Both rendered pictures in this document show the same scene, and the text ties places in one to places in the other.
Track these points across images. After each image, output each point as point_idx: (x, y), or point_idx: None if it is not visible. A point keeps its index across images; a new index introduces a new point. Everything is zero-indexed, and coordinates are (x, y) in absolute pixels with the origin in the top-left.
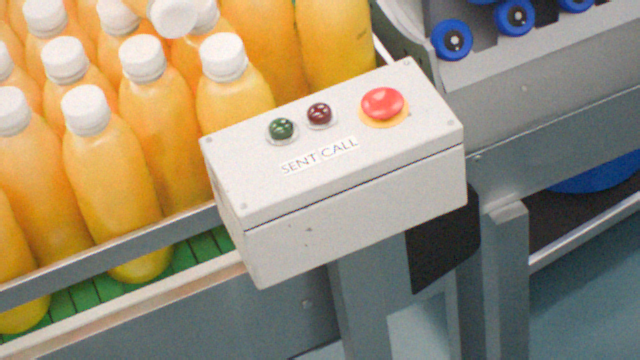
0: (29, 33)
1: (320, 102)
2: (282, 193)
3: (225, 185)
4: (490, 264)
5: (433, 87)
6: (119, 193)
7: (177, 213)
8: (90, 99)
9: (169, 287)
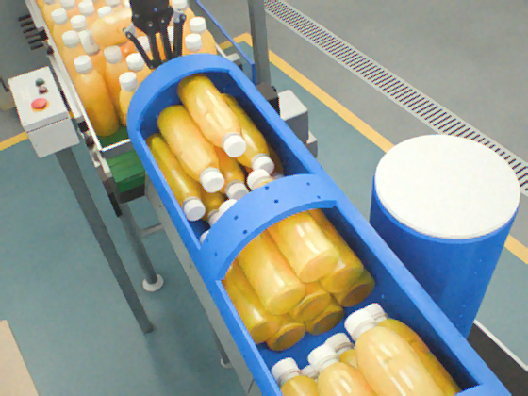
0: None
1: (51, 90)
2: (12, 87)
3: (23, 74)
4: None
5: (46, 117)
6: (66, 68)
7: (75, 92)
8: (68, 36)
9: (78, 111)
